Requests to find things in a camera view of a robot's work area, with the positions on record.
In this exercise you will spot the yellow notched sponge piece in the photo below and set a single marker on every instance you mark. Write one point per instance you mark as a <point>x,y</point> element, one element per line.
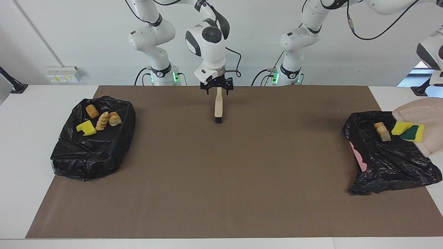
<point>88,129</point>

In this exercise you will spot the small yellow sponge wedge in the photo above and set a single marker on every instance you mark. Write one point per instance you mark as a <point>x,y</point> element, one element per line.
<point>399,128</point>

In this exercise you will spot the white wall power outlet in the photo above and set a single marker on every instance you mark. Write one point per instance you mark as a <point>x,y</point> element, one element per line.
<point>64,74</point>

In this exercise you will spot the brown table mat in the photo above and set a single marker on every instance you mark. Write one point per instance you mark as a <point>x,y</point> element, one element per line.
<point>221,214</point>

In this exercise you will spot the black bag lined pink bin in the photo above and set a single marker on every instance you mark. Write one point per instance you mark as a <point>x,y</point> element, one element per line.
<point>391,162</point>

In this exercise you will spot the beige plastic dustpan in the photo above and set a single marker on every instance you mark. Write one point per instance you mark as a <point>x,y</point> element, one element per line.
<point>429,112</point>

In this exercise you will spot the yellow and green sponge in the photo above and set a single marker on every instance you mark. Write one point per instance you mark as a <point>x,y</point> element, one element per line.
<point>413,133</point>

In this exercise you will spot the black clamp mount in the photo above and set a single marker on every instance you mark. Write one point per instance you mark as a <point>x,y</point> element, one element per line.
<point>419,91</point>
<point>15,87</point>

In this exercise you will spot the beige foam chunk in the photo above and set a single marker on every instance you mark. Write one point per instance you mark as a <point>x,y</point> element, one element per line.
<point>382,131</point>
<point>115,118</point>

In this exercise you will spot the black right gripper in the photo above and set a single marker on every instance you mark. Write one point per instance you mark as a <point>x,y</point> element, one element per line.
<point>216,82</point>

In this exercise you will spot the brown oval toy bread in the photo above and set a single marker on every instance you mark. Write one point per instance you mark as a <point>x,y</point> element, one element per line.
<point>92,111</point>

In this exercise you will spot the pale foam chunk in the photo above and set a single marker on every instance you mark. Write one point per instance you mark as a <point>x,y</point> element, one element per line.
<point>102,121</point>

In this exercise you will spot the beige hand brush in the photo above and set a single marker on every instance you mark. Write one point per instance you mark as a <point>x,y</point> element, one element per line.
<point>218,105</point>

